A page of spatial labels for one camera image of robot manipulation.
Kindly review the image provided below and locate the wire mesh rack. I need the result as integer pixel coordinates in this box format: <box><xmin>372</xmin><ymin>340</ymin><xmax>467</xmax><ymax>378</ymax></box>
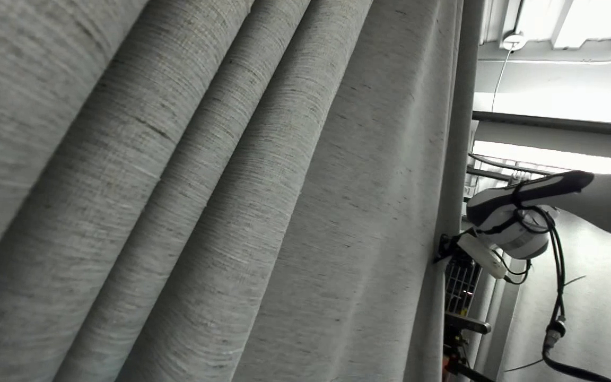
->
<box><xmin>441</xmin><ymin>247</ymin><xmax>497</xmax><ymax>382</ymax></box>

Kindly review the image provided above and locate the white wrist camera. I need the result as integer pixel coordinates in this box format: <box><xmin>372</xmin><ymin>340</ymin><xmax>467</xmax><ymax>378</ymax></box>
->
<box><xmin>456</xmin><ymin>232</ymin><xmax>510</xmax><ymax>281</ymax></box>

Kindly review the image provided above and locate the grey fabric curtain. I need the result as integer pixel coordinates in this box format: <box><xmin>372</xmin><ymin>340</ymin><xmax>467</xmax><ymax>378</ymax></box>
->
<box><xmin>0</xmin><ymin>0</ymin><xmax>489</xmax><ymax>382</ymax></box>

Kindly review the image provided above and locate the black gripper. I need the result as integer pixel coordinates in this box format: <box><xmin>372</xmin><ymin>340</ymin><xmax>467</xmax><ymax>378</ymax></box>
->
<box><xmin>434</xmin><ymin>234</ymin><xmax>467</xmax><ymax>266</ymax></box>

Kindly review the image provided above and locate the white smoke detector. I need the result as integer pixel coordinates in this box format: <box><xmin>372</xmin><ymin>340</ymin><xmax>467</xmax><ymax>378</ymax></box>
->
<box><xmin>499</xmin><ymin>27</ymin><xmax>531</xmax><ymax>52</ymax></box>

